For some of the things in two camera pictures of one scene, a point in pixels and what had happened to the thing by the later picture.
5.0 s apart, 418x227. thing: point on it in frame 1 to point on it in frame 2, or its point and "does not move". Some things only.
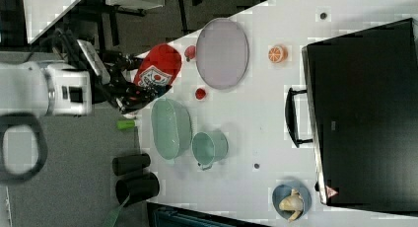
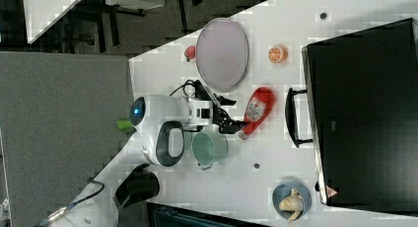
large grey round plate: x=222 y=53 does not move
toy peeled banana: x=294 y=202 does not move
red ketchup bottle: x=159 y=63 to x=258 y=109
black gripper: x=124 y=95 to x=223 y=119
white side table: x=44 y=8 does not move
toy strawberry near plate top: x=190 y=52 does not move
